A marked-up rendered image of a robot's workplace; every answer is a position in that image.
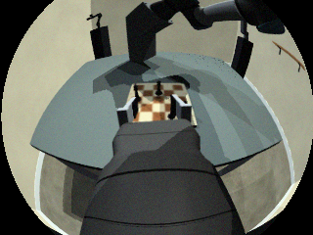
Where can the brown and cream chessboard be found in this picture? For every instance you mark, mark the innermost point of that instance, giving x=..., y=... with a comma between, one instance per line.
x=153, y=106

